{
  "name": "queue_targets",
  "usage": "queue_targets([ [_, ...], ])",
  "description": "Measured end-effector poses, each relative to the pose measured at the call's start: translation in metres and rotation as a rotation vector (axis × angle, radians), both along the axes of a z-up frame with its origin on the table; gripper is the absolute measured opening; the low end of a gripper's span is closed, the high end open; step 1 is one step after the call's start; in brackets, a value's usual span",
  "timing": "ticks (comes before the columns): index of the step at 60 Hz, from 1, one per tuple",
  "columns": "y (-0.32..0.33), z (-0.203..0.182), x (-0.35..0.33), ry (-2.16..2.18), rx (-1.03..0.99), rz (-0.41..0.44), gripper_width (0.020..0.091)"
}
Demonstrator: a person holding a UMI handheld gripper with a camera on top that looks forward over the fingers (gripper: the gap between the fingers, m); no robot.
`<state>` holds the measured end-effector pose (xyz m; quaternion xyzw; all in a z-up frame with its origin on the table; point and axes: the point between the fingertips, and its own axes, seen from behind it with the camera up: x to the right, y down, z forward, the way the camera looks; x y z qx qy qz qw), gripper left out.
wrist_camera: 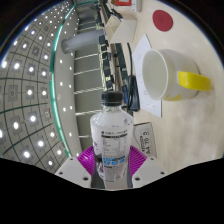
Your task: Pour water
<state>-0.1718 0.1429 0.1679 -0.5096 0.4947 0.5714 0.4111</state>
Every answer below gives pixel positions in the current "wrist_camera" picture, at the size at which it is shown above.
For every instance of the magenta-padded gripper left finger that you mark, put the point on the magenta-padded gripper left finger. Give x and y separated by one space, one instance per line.
71 170

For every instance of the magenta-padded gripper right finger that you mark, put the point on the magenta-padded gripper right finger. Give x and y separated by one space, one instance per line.
150 170

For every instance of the clear plastic water bottle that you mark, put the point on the clear plastic water bottle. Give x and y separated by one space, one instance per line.
111 140

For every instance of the group of ceiling lights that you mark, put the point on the group of ceiling lights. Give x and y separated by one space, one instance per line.
30 93

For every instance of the row of black office chairs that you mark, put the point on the row of black office chairs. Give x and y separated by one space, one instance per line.
106 66

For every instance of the long curved conference desk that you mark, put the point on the long curved conference desk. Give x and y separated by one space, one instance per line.
120 63

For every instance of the flat round red coaster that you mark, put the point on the flat round red coaster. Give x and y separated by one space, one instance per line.
162 20

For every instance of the small white labelled box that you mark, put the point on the small white labelled box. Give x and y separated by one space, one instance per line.
137 5

